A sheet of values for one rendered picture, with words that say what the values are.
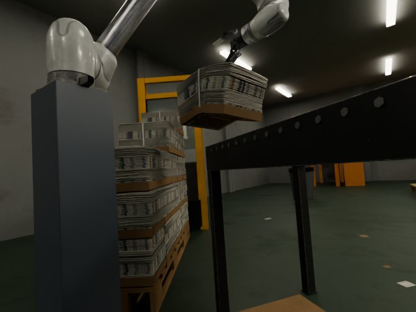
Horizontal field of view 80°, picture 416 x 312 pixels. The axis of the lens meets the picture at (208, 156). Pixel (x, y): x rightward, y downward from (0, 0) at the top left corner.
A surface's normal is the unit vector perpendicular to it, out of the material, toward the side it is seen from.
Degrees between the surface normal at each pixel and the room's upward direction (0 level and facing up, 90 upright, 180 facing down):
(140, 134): 90
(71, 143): 90
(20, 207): 90
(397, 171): 90
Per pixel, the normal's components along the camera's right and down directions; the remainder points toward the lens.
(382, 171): -0.58, -0.01
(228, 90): 0.66, 0.16
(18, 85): 0.81, -0.09
